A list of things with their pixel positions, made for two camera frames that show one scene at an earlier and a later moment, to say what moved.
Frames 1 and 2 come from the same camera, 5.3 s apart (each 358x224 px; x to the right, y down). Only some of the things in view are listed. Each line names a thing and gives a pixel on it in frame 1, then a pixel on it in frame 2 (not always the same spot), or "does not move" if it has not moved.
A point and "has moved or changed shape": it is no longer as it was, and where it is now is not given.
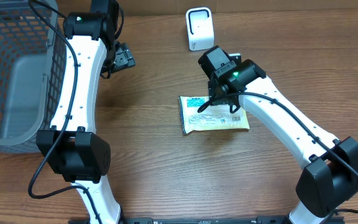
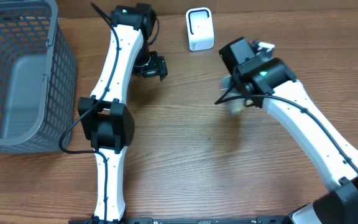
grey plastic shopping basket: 23,55 does not move
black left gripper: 125,59 to 158,68
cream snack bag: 212,117 has moved or changed shape
